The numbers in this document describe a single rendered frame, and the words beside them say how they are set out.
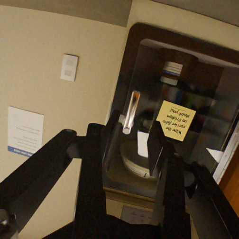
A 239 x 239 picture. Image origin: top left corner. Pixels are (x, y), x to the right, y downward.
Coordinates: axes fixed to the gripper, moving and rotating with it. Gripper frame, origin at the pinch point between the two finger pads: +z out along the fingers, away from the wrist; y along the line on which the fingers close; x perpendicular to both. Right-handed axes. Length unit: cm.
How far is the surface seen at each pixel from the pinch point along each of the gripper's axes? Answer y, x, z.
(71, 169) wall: -22, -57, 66
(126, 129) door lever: -0.3, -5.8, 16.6
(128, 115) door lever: -0.5, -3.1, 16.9
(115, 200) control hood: 2.1, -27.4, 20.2
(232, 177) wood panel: 31.7, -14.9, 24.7
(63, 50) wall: -36, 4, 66
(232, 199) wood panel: 31.7, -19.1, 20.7
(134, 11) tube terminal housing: -4.7, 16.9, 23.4
